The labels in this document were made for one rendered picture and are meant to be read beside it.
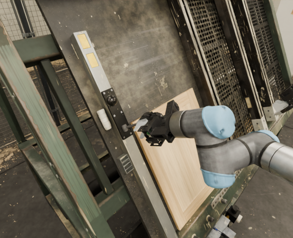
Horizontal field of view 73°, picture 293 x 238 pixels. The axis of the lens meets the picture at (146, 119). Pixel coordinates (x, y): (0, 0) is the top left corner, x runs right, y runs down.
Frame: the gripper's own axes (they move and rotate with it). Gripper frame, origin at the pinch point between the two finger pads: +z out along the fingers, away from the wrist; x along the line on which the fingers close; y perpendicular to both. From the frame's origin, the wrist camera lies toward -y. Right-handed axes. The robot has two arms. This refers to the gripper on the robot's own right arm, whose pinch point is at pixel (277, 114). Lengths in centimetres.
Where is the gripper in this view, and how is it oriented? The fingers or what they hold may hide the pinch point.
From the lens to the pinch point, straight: 115.6
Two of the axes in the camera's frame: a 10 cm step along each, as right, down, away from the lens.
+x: -7.0, 4.3, -5.8
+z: -3.3, 5.2, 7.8
